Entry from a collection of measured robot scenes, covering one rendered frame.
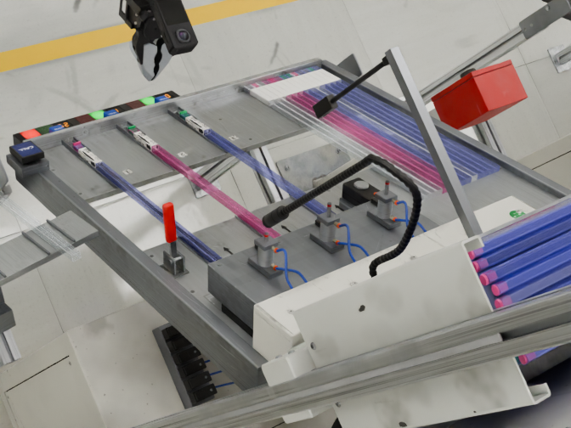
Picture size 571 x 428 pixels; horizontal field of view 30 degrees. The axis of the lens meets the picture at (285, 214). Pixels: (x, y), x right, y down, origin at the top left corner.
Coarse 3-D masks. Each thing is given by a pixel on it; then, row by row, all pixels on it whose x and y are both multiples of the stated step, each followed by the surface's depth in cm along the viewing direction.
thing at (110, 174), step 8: (80, 144) 185; (96, 168) 180; (104, 168) 179; (112, 176) 177; (120, 176) 177; (120, 184) 175; (128, 184) 174; (128, 192) 173; (136, 192) 172; (136, 200) 172; (144, 200) 170; (144, 208) 170; (152, 208) 168; (160, 208) 168; (160, 216) 167; (176, 224) 165; (176, 232) 164; (184, 232) 163; (184, 240) 162; (192, 240) 161; (200, 240) 161; (200, 248) 159; (208, 248) 159; (208, 256) 158; (216, 256) 158
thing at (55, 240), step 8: (0, 192) 157; (0, 200) 155; (8, 200) 155; (8, 208) 154; (16, 208) 153; (16, 216) 153; (24, 216) 152; (32, 216) 152; (32, 224) 150; (40, 224) 150; (40, 232) 149; (48, 232) 148; (48, 240) 148; (56, 240) 147; (64, 240) 147; (56, 248) 147; (64, 248) 145; (72, 248) 145; (72, 256) 144; (80, 256) 145
